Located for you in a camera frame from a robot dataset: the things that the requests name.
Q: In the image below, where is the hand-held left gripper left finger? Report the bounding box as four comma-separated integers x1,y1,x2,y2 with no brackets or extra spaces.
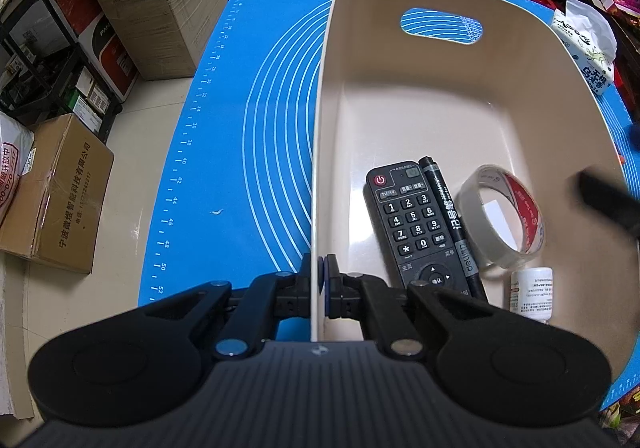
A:
142,253,321,361

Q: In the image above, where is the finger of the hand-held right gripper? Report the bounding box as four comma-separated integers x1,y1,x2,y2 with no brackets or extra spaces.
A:
577,168,640,241

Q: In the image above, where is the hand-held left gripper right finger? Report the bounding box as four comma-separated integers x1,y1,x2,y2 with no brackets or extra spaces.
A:
324,254,546,360

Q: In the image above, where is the clear tape roll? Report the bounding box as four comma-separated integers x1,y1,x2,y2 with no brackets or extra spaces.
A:
459,164,546,281

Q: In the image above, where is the black remote control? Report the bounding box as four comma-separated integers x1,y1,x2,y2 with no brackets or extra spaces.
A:
364,161,473,299

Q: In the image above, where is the white pill bottle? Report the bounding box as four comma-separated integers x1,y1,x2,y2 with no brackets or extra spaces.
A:
509,267,554,325

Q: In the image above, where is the black marker pen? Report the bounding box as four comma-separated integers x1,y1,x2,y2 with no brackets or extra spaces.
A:
419,155,488,301

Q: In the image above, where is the beige plastic storage bin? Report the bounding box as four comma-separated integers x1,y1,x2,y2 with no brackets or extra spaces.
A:
309,0,638,409

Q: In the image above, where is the blue silicone baking mat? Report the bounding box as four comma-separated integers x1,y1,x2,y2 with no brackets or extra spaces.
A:
137,0,640,411

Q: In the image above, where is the white tissue pack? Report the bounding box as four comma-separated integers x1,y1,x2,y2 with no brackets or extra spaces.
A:
550,0,618,94

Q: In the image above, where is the flat cardboard box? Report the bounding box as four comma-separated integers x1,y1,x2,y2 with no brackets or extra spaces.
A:
0,113,115,275

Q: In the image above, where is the large wrapped cardboard box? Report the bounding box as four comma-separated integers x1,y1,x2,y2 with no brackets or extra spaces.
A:
75,0,228,79

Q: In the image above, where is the white plastic shopping bag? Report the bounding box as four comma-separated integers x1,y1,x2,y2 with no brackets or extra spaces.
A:
0,111,36,229

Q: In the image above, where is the red and white appliance box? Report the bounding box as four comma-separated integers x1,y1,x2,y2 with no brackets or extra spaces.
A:
52,0,138,102

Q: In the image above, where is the black metal cart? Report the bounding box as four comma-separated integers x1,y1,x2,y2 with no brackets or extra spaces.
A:
0,0,123,144

